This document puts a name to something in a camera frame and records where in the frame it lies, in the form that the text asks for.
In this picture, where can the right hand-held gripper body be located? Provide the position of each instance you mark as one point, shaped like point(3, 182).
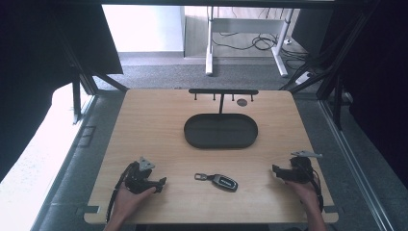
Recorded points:
point(301, 170)

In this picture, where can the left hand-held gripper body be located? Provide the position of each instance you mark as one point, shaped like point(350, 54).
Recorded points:
point(138, 179)

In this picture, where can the black car key fob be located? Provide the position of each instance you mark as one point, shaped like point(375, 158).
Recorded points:
point(221, 181)

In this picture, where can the black key rack with tray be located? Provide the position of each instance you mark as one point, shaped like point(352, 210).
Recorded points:
point(220, 130)

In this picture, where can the person's right hand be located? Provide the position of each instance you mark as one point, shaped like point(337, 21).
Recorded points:
point(303, 191)

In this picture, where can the person's left hand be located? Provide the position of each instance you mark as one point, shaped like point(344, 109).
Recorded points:
point(128, 202)

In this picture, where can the grey floor outlet cover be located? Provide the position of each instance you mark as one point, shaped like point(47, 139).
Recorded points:
point(86, 136)

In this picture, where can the round grey table grommet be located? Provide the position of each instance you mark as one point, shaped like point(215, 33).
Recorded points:
point(242, 102)

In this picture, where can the white power strip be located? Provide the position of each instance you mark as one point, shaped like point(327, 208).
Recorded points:
point(303, 78)

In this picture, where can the black curtain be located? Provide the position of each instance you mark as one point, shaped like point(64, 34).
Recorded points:
point(38, 64)
point(375, 73)

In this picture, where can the black metal frame stand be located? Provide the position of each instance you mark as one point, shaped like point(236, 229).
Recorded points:
point(86, 83)
point(333, 73)

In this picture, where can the white desk frame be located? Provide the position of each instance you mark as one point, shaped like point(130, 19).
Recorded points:
point(243, 35)

